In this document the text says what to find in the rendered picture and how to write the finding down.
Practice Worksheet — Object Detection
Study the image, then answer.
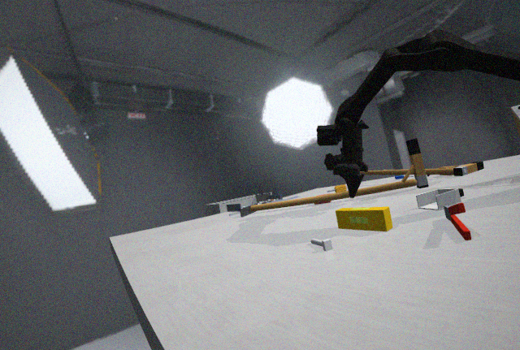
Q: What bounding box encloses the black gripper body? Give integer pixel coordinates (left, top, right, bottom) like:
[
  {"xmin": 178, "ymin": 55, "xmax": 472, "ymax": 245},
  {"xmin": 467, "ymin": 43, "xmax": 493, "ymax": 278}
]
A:
[{"xmin": 334, "ymin": 144, "xmax": 368, "ymax": 175}]

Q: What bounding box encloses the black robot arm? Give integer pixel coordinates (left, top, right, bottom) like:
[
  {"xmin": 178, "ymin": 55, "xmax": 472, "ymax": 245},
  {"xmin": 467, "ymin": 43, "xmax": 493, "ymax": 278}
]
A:
[{"xmin": 316, "ymin": 29, "xmax": 520, "ymax": 145}]

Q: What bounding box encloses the long tan scraper with black blade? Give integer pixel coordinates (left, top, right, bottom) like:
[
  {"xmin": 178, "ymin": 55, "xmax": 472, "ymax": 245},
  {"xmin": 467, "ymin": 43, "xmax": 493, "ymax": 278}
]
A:
[{"xmin": 240, "ymin": 138, "xmax": 429, "ymax": 218}]

